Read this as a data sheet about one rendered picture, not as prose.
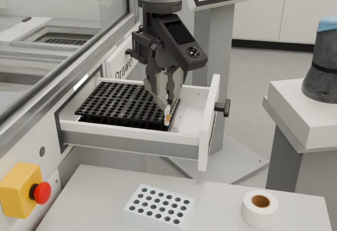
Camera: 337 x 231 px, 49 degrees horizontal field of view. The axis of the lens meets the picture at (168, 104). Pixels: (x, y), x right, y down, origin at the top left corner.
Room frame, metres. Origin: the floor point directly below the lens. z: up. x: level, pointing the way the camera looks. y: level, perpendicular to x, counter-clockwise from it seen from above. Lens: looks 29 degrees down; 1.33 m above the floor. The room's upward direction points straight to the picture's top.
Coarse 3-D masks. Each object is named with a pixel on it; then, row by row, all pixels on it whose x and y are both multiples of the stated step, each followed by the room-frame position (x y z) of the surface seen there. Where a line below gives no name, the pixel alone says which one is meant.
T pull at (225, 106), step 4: (228, 100) 0.79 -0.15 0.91; (216, 104) 0.77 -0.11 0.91; (220, 104) 0.77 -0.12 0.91; (224, 104) 0.77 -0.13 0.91; (228, 104) 0.77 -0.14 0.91; (216, 108) 0.76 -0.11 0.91; (220, 108) 0.75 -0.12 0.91; (224, 108) 0.75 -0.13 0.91; (228, 108) 0.75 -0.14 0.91; (224, 112) 0.73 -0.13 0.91; (228, 112) 0.73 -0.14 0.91; (224, 116) 0.73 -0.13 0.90; (228, 116) 0.73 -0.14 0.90
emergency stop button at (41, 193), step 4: (40, 184) 0.50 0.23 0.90; (44, 184) 0.50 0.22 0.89; (48, 184) 0.51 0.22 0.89; (36, 188) 0.50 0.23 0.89; (40, 188) 0.49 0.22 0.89; (44, 188) 0.50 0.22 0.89; (48, 188) 0.51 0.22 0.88; (36, 192) 0.49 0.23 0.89; (40, 192) 0.49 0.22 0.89; (44, 192) 0.49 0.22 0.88; (48, 192) 0.50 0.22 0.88; (36, 196) 0.49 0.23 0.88; (40, 196) 0.49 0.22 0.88; (44, 196) 0.49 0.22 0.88; (48, 196) 0.50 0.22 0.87; (36, 200) 0.48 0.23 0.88; (40, 200) 0.48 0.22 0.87; (44, 200) 0.49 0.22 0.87
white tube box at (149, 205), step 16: (144, 192) 0.59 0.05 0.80; (160, 192) 0.59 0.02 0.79; (128, 208) 0.55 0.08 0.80; (144, 208) 0.55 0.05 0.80; (160, 208) 0.55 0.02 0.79; (176, 208) 0.55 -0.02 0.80; (192, 208) 0.56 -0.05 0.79; (144, 224) 0.52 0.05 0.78; (160, 224) 0.51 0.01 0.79; (176, 224) 0.50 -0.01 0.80
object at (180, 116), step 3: (183, 108) 0.86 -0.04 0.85; (180, 111) 0.85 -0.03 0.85; (183, 111) 0.85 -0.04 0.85; (180, 114) 0.83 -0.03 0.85; (183, 114) 0.83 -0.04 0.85; (177, 117) 0.81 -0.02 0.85; (180, 117) 0.81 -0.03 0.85; (183, 117) 0.83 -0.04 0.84; (177, 120) 0.80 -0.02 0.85; (180, 120) 0.80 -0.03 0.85; (177, 123) 0.78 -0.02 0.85; (180, 123) 0.79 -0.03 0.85; (174, 126) 0.77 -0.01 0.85; (177, 126) 0.77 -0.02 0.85; (180, 126) 0.79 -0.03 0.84; (174, 129) 0.76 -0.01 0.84; (177, 129) 0.76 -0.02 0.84
